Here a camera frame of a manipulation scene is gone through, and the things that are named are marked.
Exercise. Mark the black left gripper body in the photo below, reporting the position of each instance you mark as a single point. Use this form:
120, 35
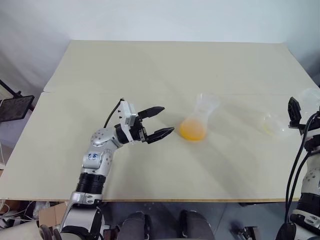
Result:
138, 131

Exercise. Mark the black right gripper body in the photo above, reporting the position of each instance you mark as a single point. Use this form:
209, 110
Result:
297, 125

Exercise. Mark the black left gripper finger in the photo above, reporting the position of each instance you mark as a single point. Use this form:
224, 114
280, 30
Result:
161, 133
152, 111

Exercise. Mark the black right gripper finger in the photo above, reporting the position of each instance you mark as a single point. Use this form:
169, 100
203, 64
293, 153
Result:
295, 110

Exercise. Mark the flask with orange liquid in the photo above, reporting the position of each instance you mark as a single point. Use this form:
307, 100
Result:
275, 127

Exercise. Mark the clear flask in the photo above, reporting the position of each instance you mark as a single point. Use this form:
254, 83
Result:
192, 130

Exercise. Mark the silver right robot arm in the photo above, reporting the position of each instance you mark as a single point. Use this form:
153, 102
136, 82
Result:
311, 180

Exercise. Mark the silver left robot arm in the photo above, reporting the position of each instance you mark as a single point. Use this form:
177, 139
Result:
97, 160

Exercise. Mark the dark rounded shape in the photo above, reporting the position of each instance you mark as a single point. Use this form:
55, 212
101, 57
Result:
195, 225
135, 226

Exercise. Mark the shiny metal caster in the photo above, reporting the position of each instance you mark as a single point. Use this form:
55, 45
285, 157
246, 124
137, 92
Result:
246, 232

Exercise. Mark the brown cardboard box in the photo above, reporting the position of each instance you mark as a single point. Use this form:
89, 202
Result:
52, 215

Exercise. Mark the black stand with screen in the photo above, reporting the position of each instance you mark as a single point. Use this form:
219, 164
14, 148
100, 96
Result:
15, 106

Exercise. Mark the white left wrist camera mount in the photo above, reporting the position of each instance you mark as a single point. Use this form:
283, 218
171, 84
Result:
126, 112

